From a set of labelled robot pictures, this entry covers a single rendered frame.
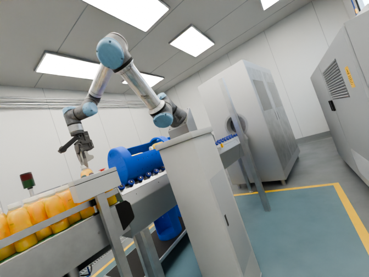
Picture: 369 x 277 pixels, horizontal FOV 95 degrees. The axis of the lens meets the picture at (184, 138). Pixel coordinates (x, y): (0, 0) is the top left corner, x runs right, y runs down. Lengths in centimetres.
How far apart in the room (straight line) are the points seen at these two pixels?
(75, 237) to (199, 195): 67
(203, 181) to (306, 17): 559
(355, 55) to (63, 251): 181
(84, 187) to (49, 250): 28
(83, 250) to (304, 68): 577
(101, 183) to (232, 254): 86
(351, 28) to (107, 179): 157
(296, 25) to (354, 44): 473
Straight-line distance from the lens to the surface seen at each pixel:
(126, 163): 123
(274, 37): 611
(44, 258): 103
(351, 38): 148
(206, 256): 138
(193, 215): 124
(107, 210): 98
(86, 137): 117
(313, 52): 595
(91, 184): 92
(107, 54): 89
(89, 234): 105
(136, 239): 149
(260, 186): 230
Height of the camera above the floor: 109
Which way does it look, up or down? 2 degrees up
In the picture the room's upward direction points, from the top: 19 degrees counter-clockwise
